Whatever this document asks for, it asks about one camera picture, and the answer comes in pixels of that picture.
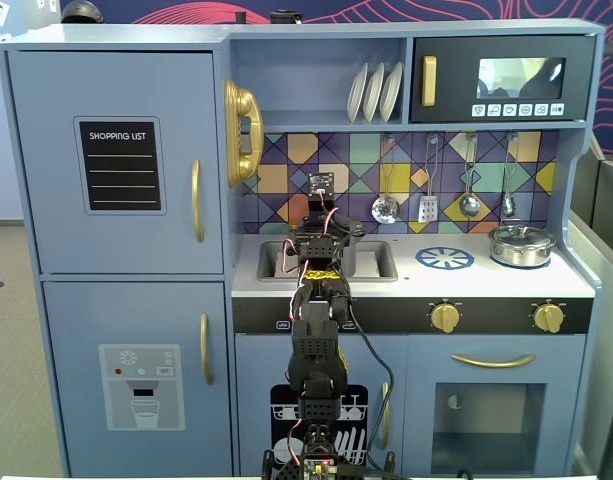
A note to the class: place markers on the gold stove knob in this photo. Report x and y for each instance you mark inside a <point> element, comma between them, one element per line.
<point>445,317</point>
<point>548,318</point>

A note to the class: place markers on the small black object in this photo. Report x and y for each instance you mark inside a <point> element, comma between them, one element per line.
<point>240,18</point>

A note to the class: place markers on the grey toy sink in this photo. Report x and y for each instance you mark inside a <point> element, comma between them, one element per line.
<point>376,260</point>

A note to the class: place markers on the white toy plate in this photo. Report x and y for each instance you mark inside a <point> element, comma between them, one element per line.
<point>373,92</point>
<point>391,90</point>
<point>356,95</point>

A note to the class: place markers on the black shopping list chalkboard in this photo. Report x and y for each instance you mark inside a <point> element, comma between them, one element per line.
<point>121,177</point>

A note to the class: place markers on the black table clamp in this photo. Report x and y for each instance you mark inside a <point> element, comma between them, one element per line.
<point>273,465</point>
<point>390,460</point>

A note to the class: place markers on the black stove control panel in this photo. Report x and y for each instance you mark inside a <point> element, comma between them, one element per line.
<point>496,315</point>

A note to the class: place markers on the black helmet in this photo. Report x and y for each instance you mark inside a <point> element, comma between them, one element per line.
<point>81,12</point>

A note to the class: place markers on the blue freezer door with dispenser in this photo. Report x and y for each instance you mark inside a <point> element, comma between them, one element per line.
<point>76,325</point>

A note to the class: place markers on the blue fridge door with chalkboard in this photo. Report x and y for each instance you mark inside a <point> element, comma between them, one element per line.
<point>46,240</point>

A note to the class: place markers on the robot controller circuit board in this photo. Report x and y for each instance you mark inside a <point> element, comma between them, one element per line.
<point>316,470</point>

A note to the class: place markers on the black microwave door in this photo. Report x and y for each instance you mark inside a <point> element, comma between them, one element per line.
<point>456,75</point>

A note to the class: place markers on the black cylindrical object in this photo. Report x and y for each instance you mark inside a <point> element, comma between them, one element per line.
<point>286,17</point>

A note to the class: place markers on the blue oven door with window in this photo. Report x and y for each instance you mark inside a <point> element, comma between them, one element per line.
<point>421,360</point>

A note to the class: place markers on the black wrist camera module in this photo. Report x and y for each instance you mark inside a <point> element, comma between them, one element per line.
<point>321,182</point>

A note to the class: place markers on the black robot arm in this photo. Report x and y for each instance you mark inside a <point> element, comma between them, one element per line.
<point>313,350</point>

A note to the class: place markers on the silver slotted skimmer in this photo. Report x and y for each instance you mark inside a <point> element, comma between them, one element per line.
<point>386,210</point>

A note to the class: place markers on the silver ladle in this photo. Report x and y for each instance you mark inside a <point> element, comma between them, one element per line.
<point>469,205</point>

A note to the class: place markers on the dishwasher door with rack print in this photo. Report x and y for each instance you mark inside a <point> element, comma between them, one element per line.
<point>256,380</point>

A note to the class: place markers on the blue toy kitchen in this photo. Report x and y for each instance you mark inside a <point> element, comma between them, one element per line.
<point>136,300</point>

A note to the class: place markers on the gold toy telephone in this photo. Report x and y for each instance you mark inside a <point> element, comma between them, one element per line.
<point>256,130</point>

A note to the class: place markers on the colourful mosaic backsplash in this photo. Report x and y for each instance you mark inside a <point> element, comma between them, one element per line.
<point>286,150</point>

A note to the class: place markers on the silver whisk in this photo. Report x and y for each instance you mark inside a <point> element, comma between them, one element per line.
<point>509,204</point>

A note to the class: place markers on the silver slotted spatula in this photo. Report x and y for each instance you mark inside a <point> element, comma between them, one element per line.
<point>429,210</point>

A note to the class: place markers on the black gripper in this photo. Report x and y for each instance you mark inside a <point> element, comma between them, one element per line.
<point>318,219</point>

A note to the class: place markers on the silver steel pot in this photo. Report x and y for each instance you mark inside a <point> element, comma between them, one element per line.
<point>521,255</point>

